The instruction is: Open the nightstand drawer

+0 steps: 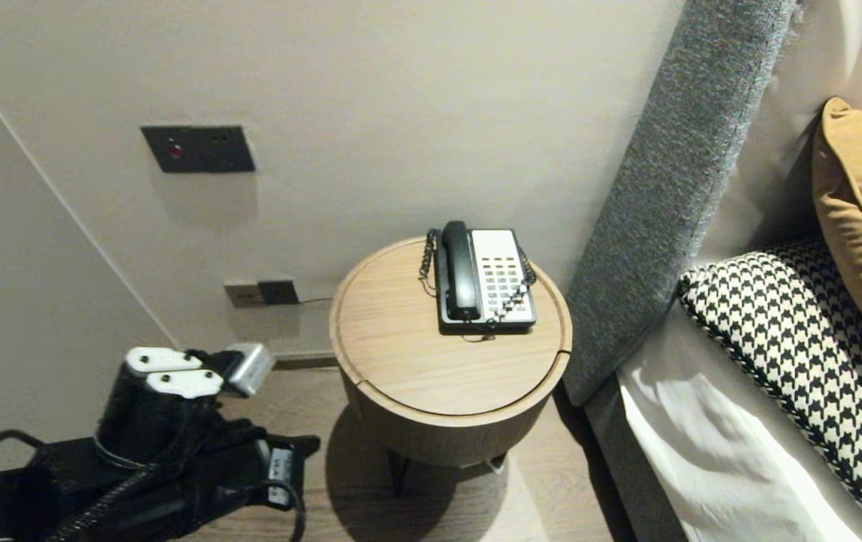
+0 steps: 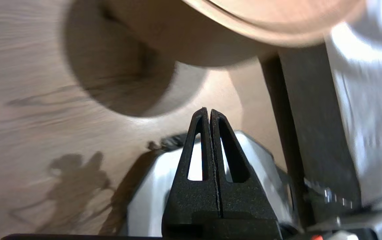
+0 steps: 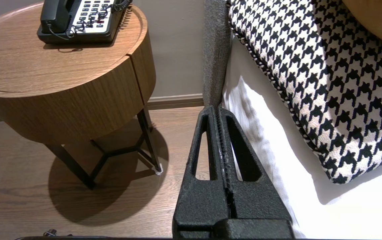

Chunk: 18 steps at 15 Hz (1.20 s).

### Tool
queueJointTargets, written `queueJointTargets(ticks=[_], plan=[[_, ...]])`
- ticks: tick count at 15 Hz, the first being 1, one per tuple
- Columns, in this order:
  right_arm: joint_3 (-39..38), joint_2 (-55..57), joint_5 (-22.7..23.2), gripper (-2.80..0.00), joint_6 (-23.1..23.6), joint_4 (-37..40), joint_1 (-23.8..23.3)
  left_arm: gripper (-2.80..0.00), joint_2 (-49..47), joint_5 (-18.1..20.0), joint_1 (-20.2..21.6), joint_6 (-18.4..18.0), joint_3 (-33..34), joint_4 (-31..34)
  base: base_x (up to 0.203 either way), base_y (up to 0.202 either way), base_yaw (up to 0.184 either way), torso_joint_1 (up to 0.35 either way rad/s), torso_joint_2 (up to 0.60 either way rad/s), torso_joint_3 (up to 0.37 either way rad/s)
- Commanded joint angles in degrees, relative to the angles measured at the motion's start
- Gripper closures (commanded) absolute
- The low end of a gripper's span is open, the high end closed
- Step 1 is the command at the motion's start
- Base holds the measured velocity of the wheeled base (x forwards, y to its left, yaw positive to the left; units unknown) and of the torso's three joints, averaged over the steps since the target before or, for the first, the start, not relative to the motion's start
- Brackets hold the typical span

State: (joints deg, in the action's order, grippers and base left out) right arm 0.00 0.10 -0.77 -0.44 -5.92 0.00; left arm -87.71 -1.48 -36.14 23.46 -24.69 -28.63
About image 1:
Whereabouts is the black coiled telephone cord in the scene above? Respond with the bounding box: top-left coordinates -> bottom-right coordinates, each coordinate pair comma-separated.
419,230 -> 538,343

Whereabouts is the white bed sheet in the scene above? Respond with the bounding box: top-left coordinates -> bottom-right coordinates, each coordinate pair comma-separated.
617,305 -> 862,542

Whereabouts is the black telephone handset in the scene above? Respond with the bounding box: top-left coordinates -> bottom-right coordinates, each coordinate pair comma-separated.
441,220 -> 481,322

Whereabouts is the braided black cable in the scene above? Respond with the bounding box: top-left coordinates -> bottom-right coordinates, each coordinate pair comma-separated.
47,452 -> 198,542

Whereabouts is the curved wooden table drawer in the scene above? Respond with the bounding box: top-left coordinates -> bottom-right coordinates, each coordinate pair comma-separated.
352,352 -> 571,468

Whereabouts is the beige wall socket plate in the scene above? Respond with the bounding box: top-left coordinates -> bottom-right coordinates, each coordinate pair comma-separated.
224,281 -> 262,309

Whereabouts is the thin black camera cable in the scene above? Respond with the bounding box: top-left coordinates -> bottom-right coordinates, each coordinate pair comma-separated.
261,482 -> 307,542

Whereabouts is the dark wall switch panel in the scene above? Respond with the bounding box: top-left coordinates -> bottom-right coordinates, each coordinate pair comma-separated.
141,125 -> 256,175

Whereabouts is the white bed pillow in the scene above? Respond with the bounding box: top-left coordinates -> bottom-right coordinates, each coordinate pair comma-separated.
698,0 -> 862,264

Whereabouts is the wall skirting board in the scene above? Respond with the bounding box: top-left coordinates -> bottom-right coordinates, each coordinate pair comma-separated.
274,350 -> 341,371

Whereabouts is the grey upholstered bed headboard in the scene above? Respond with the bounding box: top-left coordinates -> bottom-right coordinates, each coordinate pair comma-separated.
562,0 -> 804,542

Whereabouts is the black white wrist camera unit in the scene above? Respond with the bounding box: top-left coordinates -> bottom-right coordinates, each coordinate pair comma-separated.
96,343 -> 277,464

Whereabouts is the black and white desk telephone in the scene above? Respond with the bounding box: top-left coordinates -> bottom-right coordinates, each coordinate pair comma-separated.
434,228 -> 538,336

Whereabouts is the black white houndstooth pillow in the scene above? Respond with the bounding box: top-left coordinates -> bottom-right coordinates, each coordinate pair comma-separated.
678,239 -> 862,541

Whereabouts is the round wooden side table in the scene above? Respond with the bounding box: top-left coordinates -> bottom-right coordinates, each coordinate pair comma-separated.
329,236 -> 573,498

